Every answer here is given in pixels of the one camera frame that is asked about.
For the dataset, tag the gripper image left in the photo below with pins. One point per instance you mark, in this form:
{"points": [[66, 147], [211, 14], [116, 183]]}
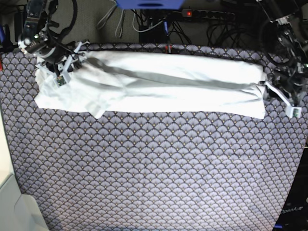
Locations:
{"points": [[56, 61]]}

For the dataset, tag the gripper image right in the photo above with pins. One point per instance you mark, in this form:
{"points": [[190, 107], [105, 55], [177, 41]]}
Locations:
{"points": [[288, 83]]}

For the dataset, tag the patterned purple table cloth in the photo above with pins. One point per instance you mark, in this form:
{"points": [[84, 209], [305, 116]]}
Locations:
{"points": [[202, 171]]}

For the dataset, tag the blue box overhead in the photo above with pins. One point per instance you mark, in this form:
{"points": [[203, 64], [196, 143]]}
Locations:
{"points": [[150, 4]]}

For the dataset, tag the white T-shirt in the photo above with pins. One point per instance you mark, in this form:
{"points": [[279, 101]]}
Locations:
{"points": [[141, 82]]}

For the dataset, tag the black box behind table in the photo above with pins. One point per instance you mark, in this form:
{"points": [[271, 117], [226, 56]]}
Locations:
{"points": [[159, 34]]}

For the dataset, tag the red table clamp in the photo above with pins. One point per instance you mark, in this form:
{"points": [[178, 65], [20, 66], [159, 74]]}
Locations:
{"points": [[169, 48]]}

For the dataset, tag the black power strip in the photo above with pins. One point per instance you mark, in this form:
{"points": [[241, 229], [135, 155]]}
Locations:
{"points": [[203, 14]]}

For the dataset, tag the black case OpenArm label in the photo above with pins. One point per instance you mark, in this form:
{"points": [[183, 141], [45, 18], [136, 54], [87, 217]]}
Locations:
{"points": [[294, 215]]}

